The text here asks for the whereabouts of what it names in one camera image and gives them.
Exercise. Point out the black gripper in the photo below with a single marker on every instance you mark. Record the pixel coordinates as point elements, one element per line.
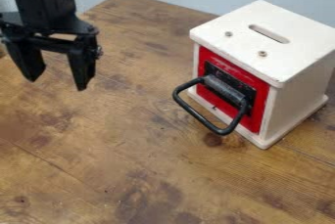
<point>25,32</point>

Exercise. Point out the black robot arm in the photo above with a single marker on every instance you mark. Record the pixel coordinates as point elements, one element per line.
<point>44,25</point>

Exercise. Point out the red drawer front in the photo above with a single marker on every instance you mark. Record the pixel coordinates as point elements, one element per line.
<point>230,87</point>

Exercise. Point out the white wooden drawer box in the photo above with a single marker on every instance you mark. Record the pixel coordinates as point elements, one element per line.
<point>281,54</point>

